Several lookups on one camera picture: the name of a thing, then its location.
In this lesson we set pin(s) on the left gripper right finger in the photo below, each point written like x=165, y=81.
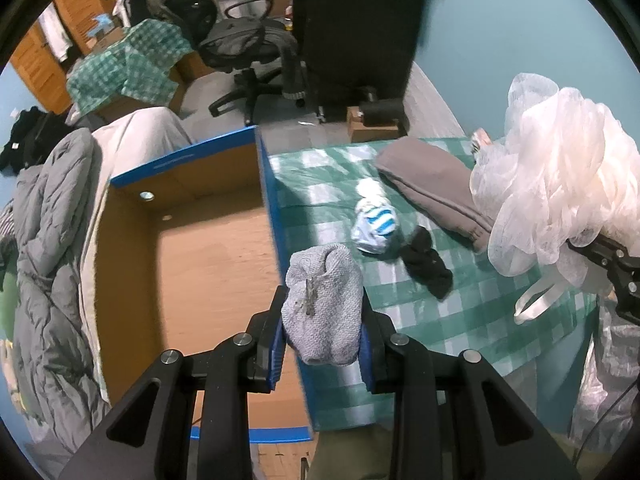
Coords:
x=453, y=414

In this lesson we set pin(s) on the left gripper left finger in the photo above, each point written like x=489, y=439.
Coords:
x=147, y=433

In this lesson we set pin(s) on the white mesh bath loofah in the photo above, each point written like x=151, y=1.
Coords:
x=564, y=171

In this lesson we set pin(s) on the black sock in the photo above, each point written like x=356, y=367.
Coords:
x=424, y=265

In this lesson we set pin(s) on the grey sock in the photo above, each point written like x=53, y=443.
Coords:
x=322, y=312

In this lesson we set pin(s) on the grey quilted blanket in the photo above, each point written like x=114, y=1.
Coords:
x=52, y=358

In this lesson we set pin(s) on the blue cardboard box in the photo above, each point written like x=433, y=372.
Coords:
x=184, y=255

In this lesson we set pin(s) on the grey fleece sleeve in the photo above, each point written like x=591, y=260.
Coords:
x=438, y=183

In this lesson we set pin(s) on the blue white striped sock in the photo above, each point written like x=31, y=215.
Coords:
x=376, y=221

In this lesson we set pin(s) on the black cylinder speaker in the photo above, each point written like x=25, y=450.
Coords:
x=382, y=112

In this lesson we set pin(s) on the white draped sheet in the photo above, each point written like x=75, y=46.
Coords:
x=125, y=144

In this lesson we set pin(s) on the small cardboard box on floor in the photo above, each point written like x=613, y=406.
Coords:
x=358, y=132

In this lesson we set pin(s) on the black clothes pile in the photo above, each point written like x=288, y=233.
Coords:
x=33, y=136

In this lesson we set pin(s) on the black cabinet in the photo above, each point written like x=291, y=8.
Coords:
x=350, y=46

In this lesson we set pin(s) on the green checkered cloth on box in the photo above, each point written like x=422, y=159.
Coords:
x=135, y=67

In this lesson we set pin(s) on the wooden door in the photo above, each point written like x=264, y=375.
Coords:
x=58, y=38

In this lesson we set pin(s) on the black office chair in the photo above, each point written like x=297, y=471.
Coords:
x=261, y=54

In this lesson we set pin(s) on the black helmet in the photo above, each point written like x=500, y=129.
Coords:
x=196, y=18

